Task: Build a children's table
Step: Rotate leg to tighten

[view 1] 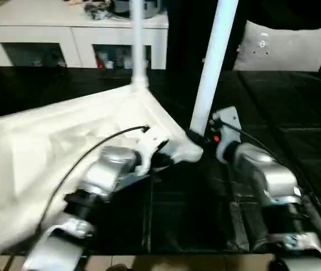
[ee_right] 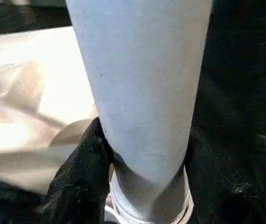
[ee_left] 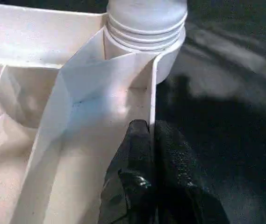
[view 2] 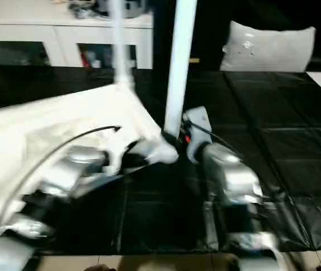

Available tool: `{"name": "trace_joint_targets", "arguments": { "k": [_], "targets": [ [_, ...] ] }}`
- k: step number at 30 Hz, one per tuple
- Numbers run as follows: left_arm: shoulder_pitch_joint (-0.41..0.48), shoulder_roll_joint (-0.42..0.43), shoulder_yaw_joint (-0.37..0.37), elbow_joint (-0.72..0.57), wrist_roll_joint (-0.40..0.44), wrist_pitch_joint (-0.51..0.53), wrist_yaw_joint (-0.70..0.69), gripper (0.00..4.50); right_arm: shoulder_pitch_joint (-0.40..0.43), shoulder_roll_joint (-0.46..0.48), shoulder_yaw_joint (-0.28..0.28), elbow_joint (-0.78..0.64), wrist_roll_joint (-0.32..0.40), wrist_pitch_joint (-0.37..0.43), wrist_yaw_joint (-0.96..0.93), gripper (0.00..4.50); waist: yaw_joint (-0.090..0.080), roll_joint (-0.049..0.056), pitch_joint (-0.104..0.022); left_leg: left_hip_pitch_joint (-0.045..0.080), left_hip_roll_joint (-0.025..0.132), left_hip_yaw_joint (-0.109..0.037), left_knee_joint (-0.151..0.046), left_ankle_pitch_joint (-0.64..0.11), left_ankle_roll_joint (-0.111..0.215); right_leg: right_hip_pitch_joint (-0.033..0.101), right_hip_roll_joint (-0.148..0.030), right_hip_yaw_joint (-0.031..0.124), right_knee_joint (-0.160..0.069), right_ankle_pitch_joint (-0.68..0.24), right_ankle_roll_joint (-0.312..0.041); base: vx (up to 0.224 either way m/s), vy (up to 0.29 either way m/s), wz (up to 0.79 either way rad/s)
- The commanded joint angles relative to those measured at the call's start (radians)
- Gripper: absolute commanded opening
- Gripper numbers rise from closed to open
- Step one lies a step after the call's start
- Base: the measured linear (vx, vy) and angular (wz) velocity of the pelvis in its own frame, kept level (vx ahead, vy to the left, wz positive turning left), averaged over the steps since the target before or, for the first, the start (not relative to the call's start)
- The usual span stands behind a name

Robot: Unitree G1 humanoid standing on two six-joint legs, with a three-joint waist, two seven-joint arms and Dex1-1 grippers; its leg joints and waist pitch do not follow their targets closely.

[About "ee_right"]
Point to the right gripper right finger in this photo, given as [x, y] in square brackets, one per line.
[235, 182]

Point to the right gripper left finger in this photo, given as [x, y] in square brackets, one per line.
[79, 186]

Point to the white plastic table top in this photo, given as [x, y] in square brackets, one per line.
[25, 93]

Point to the white plastic table leg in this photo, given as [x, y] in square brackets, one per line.
[142, 84]

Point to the black work mat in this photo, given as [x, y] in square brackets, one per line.
[245, 70]

